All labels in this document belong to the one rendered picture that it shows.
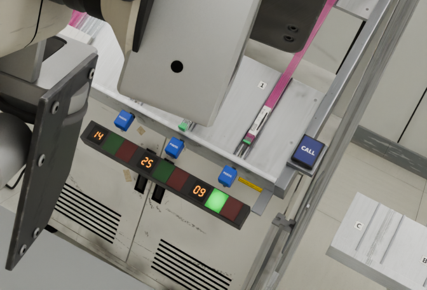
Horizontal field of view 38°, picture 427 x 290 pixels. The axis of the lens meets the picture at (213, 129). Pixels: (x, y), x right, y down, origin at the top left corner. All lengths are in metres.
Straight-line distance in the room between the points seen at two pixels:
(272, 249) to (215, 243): 0.43
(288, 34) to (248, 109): 0.78
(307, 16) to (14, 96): 0.23
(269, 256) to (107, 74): 0.46
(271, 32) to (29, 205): 0.24
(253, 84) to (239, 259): 0.56
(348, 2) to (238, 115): 0.32
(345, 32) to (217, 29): 2.73
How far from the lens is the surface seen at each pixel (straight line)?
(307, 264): 2.17
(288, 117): 1.12
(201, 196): 1.08
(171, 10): 0.28
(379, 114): 3.07
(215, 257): 1.60
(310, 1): 0.32
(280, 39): 0.35
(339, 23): 3.00
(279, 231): 1.14
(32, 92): 0.46
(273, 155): 1.09
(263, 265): 1.18
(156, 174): 1.10
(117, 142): 1.14
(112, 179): 1.64
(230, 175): 1.07
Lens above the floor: 1.25
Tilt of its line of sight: 28 degrees down
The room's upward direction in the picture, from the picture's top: 20 degrees clockwise
